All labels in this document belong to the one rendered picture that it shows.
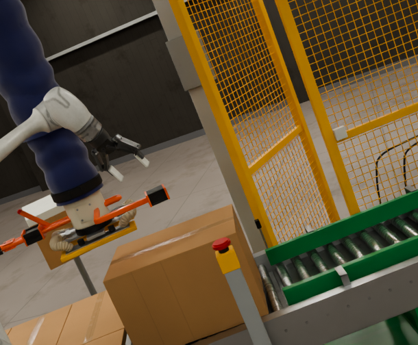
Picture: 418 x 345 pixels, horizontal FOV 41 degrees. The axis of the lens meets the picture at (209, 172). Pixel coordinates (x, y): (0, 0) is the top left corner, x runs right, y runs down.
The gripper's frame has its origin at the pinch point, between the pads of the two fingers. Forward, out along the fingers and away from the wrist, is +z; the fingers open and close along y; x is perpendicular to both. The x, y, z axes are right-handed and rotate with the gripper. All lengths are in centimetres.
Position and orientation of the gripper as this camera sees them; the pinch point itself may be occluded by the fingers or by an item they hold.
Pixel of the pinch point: (133, 170)
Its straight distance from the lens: 210.2
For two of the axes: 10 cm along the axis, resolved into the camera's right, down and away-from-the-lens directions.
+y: 7.7, -4.0, -5.0
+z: 6.2, 6.3, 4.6
